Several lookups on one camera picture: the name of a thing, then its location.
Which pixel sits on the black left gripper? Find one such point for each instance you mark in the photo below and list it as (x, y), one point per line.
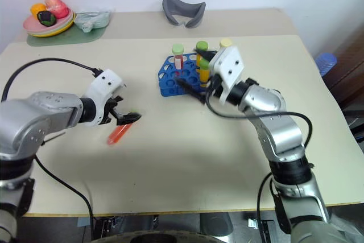
(108, 110)

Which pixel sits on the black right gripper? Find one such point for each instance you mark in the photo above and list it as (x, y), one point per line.
(216, 86)

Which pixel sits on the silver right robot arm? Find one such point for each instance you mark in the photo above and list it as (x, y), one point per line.
(281, 135)

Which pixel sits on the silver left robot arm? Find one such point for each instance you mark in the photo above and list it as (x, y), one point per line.
(31, 117)

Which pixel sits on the labelled red test tube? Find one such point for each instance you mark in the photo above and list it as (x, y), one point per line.
(178, 55)

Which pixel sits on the blue test tube rack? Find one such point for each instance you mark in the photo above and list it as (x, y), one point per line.
(170, 83)

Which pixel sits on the test tube with yellow cap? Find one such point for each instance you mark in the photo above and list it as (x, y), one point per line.
(226, 43)

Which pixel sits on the grey foam face pad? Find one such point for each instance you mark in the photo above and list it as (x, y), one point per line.
(170, 9)

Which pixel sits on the green mat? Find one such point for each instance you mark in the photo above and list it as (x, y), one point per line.
(82, 36)

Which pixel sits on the clear plastic bag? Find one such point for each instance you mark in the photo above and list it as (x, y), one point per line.
(92, 19)

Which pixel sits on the yellow plate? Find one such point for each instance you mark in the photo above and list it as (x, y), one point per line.
(61, 30)

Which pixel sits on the blue ribbed plastic object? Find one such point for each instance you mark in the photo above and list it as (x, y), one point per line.
(325, 62)

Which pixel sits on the black and green toy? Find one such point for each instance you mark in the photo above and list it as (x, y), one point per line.
(46, 18)

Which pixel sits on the pink toy fruit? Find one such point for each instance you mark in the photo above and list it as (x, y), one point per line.
(58, 6)

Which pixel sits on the stacked plates with toy fruit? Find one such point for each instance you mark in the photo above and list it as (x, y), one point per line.
(32, 25)

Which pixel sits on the grey rounded shape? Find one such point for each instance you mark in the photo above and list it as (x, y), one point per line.
(216, 224)

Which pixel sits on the orange toy fruit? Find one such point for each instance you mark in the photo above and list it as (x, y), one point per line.
(37, 9)

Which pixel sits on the brown wooden furniture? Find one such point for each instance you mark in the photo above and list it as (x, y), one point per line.
(349, 63)

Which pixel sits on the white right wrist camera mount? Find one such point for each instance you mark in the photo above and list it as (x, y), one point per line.
(229, 63)

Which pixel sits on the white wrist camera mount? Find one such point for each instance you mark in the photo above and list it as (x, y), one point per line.
(229, 63)
(102, 83)

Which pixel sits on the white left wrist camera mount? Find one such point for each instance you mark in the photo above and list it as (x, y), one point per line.
(102, 83)

